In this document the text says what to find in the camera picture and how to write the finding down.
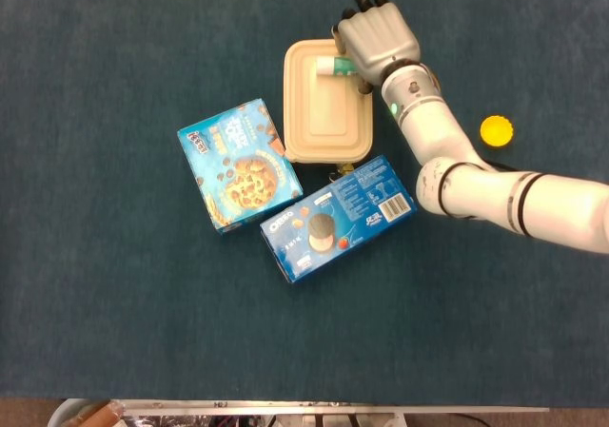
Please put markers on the metal table frame rail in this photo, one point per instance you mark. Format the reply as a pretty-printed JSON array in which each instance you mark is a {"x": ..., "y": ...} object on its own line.
[{"x": 333, "y": 407}]

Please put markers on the beige lidded lunch box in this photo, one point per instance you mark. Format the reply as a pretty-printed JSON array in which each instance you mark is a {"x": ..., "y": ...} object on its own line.
[{"x": 309, "y": 127}]

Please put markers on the yellow object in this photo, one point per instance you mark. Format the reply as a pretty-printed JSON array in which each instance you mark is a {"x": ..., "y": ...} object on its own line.
[{"x": 497, "y": 131}]

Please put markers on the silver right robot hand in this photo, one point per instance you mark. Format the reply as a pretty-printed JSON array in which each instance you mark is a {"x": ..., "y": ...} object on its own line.
[{"x": 376, "y": 37}]

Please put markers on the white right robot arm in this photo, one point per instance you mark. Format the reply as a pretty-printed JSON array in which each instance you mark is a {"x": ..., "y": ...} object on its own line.
[{"x": 428, "y": 122}]

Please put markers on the blue felt table cloth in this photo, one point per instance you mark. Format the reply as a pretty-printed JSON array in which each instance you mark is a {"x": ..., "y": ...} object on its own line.
[{"x": 95, "y": 303}]

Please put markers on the gold binder clip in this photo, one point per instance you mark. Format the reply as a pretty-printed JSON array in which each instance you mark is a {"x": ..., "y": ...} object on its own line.
[{"x": 343, "y": 168}]

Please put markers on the blue Oreo box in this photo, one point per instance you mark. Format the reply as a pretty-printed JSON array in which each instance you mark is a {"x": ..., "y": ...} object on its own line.
[{"x": 333, "y": 218}]

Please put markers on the white green glue stick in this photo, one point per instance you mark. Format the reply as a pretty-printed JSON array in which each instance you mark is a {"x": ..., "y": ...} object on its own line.
[{"x": 330, "y": 64}]

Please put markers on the light blue cookie box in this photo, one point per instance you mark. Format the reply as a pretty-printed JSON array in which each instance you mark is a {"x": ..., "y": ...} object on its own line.
[{"x": 238, "y": 170}]

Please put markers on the white plastic bucket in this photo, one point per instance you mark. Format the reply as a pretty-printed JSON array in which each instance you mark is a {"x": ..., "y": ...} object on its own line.
[{"x": 59, "y": 415}]

